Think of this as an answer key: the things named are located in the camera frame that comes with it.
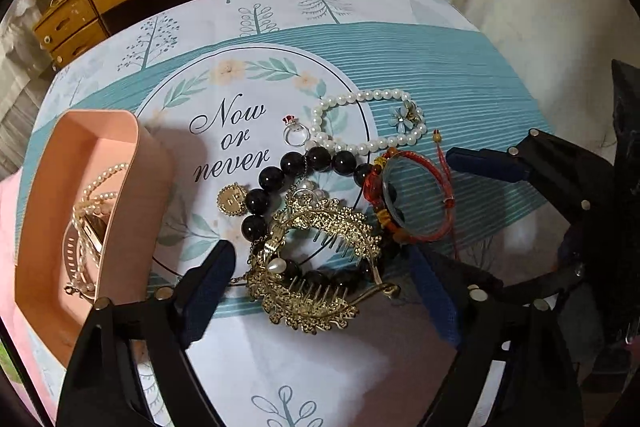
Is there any blue flower brooch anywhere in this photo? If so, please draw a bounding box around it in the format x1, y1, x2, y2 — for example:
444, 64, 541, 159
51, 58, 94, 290
388, 100, 423, 134

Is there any black bead bracelet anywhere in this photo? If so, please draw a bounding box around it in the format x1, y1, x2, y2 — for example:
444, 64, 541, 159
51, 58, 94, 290
240, 146, 402, 303

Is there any silver ring red stone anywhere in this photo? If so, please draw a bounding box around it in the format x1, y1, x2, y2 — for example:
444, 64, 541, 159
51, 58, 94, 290
282, 115, 311, 147

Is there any white pearl bracelet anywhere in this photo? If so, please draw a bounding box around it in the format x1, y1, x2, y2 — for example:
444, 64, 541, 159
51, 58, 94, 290
309, 88, 430, 157

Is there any teal white printed tablecloth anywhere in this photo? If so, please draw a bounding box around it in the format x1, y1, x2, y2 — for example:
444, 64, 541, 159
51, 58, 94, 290
21, 0, 547, 426

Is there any red cord bracelet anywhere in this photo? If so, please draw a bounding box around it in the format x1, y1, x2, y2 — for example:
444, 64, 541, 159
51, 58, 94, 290
362, 129, 458, 246

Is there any gold hair comb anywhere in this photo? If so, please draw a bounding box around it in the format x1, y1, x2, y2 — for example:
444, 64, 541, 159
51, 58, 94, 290
243, 188, 400, 335

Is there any pink jewelry box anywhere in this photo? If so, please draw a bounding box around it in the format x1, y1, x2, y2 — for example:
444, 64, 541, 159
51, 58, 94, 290
14, 109, 172, 365

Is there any pearl necklace in box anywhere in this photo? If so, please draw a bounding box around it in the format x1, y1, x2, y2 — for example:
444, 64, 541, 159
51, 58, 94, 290
62, 161, 130, 303

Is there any round gold brooch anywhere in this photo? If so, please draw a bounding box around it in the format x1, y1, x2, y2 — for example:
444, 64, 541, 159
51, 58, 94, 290
217, 183, 248, 217

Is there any pink blanket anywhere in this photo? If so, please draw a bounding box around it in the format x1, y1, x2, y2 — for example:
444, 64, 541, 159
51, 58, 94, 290
1, 168, 56, 421

